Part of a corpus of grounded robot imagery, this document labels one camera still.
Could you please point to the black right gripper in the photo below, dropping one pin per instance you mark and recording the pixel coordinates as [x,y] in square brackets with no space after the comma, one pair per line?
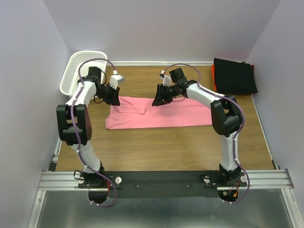
[160,98]

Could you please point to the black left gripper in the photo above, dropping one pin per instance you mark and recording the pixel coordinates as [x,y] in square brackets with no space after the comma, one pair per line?
[114,99]

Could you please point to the pink t shirt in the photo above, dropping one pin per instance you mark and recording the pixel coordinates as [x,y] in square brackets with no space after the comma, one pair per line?
[138,113]

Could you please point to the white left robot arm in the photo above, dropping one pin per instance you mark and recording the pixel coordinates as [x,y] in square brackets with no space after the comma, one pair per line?
[74,125]

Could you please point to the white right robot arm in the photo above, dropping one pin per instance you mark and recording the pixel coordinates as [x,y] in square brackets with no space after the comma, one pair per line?
[226,115]

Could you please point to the white plastic basket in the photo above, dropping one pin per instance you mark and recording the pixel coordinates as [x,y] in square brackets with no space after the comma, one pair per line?
[70,78]

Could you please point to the orange folded t shirt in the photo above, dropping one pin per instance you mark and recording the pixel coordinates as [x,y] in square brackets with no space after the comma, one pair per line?
[213,77]

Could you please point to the black folded t shirt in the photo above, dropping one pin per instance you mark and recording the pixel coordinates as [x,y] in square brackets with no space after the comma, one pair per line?
[234,77]

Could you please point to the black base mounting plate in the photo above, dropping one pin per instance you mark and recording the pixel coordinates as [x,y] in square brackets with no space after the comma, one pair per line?
[157,184]

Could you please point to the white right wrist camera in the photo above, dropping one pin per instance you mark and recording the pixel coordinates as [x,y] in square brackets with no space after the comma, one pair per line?
[166,80]

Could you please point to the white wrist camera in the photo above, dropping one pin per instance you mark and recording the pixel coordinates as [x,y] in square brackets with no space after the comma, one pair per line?
[166,80]
[115,80]

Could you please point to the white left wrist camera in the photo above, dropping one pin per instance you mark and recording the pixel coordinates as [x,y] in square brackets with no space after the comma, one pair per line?
[115,80]

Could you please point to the aluminium frame rail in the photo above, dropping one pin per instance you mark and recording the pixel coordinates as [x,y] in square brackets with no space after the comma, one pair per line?
[259,179]

